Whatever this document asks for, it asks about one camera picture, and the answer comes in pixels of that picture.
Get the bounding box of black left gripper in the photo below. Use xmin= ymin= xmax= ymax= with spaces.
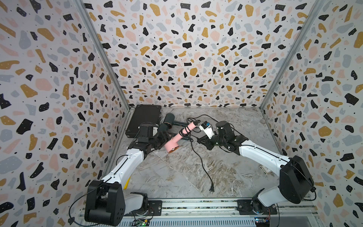
xmin=148 ymin=129 xmax=172 ymax=149

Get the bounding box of aluminium corner post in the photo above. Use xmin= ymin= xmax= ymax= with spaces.
xmin=260 ymin=0 xmax=325 ymax=111
xmin=74 ymin=0 xmax=130 ymax=112

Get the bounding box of black cord of green dryer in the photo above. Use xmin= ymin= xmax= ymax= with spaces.
xmin=186 ymin=114 xmax=247 ymax=141

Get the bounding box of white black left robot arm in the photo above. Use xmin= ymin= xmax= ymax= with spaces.
xmin=84 ymin=123 xmax=170 ymax=226

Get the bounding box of dark green hair dryer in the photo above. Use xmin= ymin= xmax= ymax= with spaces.
xmin=163 ymin=113 xmax=187 ymax=129

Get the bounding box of pink hair dryer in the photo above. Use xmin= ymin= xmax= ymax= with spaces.
xmin=164 ymin=120 xmax=200 ymax=153

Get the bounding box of aluminium corner post left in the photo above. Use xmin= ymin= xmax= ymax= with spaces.
xmin=74 ymin=0 xmax=130 ymax=112

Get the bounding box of black flat case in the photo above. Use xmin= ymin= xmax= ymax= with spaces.
xmin=125 ymin=105 xmax=162 ymax=138

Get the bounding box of yellow plastic triangle frame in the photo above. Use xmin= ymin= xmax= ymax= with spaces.
xmin=123 ymin=177 xmax=131 ymax=190

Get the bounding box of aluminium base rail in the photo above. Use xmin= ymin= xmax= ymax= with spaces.
xmin=76 ymin=197 xmax=321 ymax=227

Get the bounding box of black power cord with plug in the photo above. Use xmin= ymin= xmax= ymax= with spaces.
xmin=178 ymin=119 xmax=215 ymax=193

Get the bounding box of aluminium corner post right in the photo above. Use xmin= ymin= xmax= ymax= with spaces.
xmin=260 ymin=0 xmax=325 ymax=111

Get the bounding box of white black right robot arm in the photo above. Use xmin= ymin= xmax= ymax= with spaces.
xmin=197 ymin=121 xmax=315 ymax=214

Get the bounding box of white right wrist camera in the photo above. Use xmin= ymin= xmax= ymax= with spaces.
xmin=199 ymin=121 xmax=215 ymax=139

